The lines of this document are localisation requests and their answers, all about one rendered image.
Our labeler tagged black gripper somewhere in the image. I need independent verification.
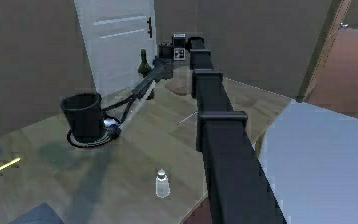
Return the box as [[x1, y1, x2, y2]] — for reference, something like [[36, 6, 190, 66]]
[[101, 41, 175, 140]]

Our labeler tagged black mug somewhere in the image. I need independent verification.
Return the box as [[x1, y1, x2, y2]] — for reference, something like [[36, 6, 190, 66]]
[[59, 92, 105, 142]]

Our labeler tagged green glass bottle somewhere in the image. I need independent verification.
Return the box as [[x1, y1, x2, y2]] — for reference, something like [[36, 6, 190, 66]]
[[137, 48, 156, 101]]

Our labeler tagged brown flat patch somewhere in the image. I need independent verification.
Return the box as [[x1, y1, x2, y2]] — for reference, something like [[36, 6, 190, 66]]
[[164, 77, 192, 98]]

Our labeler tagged white room door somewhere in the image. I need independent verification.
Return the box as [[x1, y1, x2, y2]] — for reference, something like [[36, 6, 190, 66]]
[[73, 0, 158, 98]]

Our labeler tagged thin silver knife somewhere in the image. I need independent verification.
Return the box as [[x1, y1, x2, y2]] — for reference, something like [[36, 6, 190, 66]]
[[176, 110, 199, 127]]

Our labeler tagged dark plate with red rim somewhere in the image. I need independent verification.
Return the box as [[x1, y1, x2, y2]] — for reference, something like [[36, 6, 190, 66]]
[[66, 115, 122, 150]]

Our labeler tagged clear salt shaker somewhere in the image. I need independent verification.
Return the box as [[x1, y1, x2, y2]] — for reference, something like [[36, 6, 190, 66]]
[[154, 168, 172, 200]]

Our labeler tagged yellow pencil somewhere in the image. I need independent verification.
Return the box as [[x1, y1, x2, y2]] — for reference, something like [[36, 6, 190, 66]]
[[0, 157, 22, 178]]

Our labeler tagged dark blue flat object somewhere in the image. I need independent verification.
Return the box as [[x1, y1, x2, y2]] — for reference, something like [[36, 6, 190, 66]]
[[8, 202, 65, 224]]

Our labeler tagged pale blue flat block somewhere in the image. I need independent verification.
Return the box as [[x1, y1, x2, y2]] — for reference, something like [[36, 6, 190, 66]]
[[256, 99, 358, 224]]

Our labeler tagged brown room door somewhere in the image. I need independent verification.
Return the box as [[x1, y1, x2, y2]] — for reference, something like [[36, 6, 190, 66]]
[[303, 27, 358, 122]]

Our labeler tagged black door handle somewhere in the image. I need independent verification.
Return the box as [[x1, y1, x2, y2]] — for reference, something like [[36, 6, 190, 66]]
[[146, 16, 154, 40]]

